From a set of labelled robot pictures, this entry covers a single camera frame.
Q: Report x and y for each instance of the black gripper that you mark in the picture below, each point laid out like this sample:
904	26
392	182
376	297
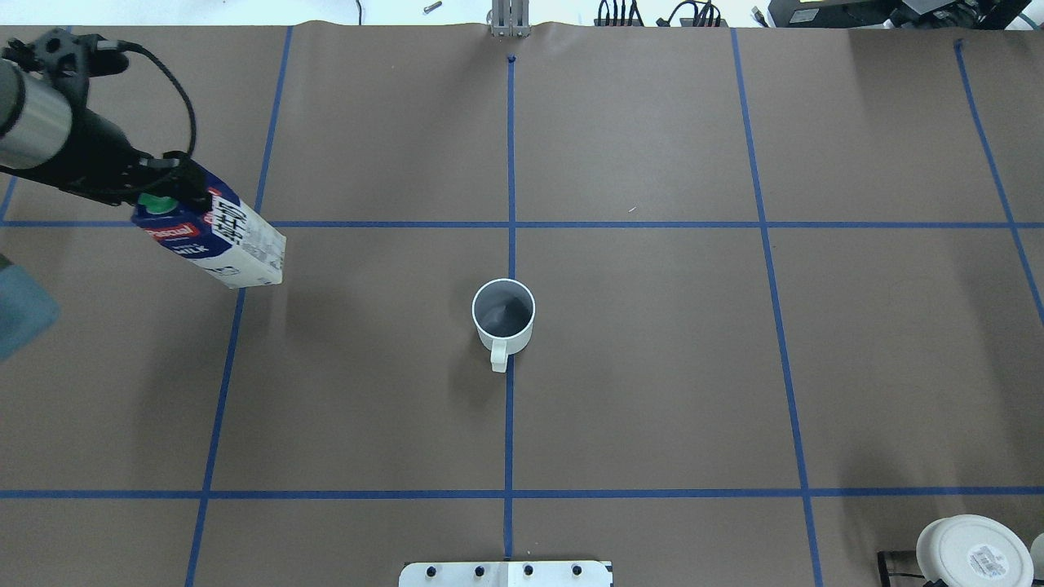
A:
96	152

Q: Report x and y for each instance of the blue white milk carton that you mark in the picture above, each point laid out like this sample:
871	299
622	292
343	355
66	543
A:
232	243

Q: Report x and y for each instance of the white ribbed mug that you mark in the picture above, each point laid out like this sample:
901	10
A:
503	313

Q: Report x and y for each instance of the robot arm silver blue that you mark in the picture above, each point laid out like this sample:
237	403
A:
51	136

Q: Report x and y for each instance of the white cup on rack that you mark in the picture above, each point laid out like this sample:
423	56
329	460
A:
1036	551
973	550

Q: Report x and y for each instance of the aluminium frame post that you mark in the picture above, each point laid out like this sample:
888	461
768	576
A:
509	19

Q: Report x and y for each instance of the black wire cup rack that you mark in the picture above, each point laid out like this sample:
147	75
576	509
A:
900	568

